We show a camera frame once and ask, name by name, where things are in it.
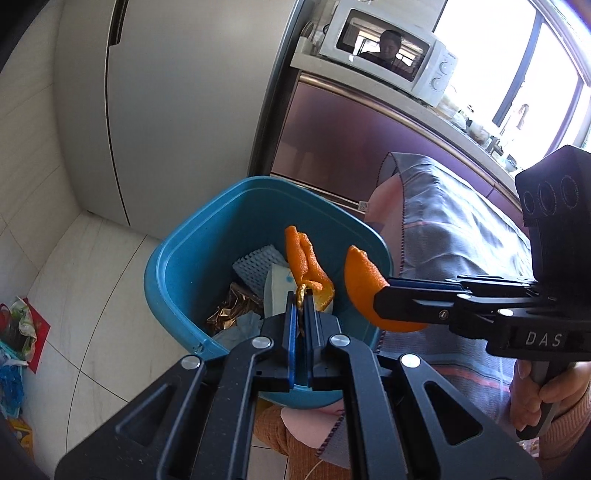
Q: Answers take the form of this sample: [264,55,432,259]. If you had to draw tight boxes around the orange peel piece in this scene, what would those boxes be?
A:
[284,225,335,313]
[344,245,428,333]

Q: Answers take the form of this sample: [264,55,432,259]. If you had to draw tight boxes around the gold foil snack wrapper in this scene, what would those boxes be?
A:
[205,282,263,336]

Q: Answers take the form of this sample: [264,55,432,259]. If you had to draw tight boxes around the white foam fruit net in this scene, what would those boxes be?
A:
[232,245,287,297]

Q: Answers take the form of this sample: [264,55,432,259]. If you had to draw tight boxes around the blue-dotted paper cup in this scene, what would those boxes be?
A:
[263,264,297,318]

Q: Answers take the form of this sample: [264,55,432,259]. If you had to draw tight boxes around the pink sleeve forearm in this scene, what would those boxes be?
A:
[537,389,590,479]

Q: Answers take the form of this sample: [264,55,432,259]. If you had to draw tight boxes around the blue trash bin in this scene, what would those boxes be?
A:
[143,175,395,410]

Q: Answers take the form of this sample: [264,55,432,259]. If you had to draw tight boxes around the purple kitchen cabinets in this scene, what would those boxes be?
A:
[270,74,522,223]

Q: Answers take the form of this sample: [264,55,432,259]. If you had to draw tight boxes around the kitchen window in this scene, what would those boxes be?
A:
[435,1,590,175]

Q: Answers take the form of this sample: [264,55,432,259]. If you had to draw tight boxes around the person's right hand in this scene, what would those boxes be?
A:
[510,360,590,431]

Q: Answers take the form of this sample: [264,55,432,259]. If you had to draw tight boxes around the plaid grey tablecloth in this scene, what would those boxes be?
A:
[317,151,541,471]

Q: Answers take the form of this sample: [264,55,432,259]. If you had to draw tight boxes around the white countertop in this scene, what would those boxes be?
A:
[290,37,519,202]

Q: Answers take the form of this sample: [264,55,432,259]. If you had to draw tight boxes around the red plastic bag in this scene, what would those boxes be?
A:
[1,297,50,374]

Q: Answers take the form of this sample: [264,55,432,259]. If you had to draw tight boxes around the white microwave oven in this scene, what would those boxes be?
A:
[318,1,457,107]

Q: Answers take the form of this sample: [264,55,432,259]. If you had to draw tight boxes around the silver refrigerator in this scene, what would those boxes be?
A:
[54,1,304,238]

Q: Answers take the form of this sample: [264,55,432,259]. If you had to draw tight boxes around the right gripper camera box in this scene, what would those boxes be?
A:
[515,145,590,286]

